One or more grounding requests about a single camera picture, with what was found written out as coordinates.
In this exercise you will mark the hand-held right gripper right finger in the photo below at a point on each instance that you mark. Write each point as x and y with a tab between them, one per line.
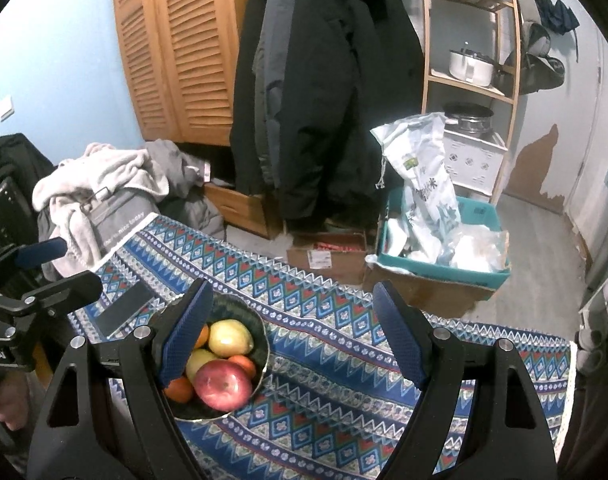
401	340

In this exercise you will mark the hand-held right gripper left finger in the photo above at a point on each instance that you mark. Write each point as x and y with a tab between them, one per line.
183	335

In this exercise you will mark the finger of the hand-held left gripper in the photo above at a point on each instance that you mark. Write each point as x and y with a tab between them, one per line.
41	252
63	287

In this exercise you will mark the large orange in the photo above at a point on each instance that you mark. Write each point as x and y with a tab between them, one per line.
201	336

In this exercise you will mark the yellow pear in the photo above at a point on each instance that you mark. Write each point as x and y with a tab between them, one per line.
199	360
228	337

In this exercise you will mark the small orange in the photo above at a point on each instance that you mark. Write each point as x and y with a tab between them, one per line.
178	390
244	365

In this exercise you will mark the bright red apple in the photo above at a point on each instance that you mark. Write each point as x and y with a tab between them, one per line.
222	385

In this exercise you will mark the glass bowl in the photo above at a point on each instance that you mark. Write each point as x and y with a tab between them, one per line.
258	355

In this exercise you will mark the person's left hand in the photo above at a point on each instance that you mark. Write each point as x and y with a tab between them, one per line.
11	400

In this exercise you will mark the large cardboard box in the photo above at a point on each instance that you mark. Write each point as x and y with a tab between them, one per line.
424	295

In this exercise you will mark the black phone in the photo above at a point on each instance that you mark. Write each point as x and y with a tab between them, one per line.
123	307

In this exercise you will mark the teal plastic bin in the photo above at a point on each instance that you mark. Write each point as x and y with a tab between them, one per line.
434	272

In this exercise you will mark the patterned blue tablecloth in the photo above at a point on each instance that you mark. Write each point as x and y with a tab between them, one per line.
324	340

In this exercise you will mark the black bag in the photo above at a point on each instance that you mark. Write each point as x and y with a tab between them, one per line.
13	170

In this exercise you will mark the small cardboard box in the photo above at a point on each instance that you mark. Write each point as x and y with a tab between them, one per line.
344	265

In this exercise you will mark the pile of clothes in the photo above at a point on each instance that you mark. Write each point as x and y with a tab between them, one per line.
98	170

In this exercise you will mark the red packets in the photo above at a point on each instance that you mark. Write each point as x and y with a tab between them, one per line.
334	246

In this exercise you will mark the clear plastic bags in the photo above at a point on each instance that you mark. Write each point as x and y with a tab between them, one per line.
476	250

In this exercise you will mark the wooden drawer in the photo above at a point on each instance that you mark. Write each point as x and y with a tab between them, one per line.
238	207

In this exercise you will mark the grey hoodie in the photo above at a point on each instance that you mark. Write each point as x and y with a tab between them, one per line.
168	165

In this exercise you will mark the white rice bag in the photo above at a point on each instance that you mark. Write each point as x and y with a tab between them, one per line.
424	180

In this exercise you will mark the group of shoes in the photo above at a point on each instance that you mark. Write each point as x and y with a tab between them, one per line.
591	345

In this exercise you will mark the white perforated box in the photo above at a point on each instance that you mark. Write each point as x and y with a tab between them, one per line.
471	160

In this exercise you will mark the metal steamer pot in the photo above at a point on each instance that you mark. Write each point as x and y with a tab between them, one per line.
471	122

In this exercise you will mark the wooden louvered wardrobe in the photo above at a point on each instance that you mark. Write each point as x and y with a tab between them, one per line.
183	50

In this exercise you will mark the wooden shelf rack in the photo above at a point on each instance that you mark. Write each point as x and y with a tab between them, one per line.
464	87

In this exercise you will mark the black hanging jacket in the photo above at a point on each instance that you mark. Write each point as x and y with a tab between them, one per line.
334	85

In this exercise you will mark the white cooking pot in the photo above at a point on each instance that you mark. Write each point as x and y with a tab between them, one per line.
466	70

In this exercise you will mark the grey hanging jacket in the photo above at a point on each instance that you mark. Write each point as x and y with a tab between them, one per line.
276	70

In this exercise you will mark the white door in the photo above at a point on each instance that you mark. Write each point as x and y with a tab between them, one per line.
599	135

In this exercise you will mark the olive hanging bag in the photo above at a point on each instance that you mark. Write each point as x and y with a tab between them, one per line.
539	70

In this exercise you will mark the dark blue umbrella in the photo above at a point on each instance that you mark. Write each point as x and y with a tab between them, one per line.
559	15

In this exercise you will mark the white wall switch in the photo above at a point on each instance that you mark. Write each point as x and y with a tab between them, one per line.
5	109

